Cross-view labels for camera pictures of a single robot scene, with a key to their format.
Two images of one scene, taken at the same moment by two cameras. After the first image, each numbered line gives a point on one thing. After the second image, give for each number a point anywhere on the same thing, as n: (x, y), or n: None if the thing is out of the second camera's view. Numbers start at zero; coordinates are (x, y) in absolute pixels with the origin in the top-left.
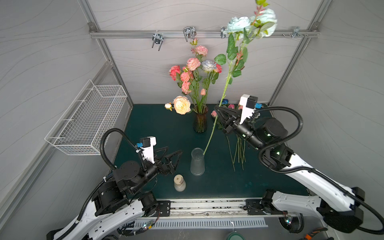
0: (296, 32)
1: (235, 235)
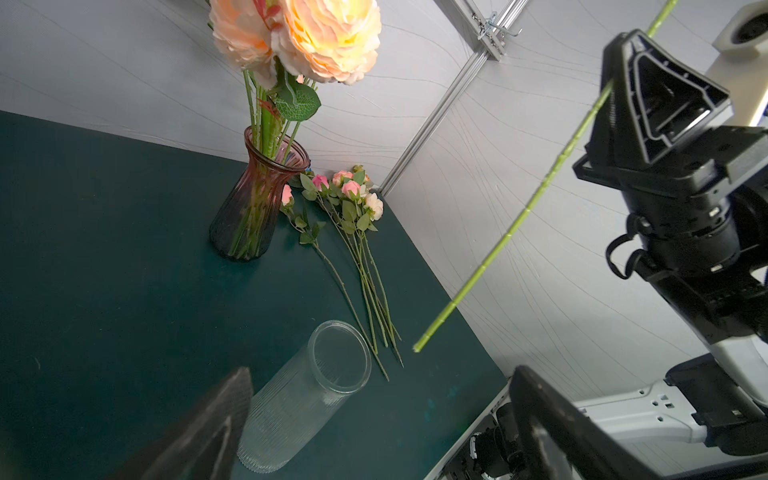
0: (490, 22)
1: None
